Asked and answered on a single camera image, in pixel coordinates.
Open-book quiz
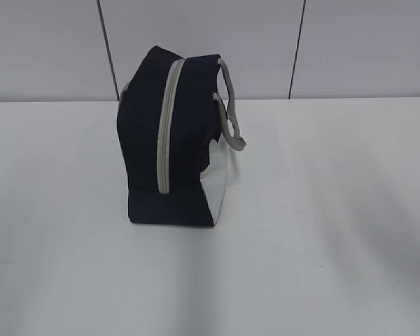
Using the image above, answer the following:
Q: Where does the navy blue lunch bag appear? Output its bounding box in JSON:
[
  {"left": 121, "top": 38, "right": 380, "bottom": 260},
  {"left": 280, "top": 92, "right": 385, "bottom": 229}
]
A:
[{"left": 116, "top": 46, "right": 246, "bottom": 228}]

